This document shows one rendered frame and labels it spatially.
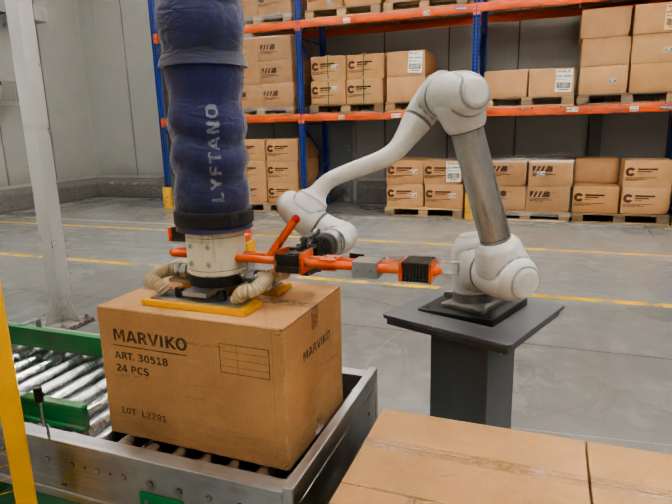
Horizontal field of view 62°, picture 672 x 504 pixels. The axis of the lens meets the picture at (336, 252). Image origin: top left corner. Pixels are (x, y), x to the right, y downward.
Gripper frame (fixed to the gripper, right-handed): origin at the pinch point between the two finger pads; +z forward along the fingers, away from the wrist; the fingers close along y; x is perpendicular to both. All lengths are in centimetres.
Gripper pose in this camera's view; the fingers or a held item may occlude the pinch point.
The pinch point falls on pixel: (298, 260)
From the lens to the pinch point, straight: 153.8
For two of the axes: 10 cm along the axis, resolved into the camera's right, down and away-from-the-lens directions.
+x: -9.4, -0.6, 3.5
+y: 0.2, 9.8, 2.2
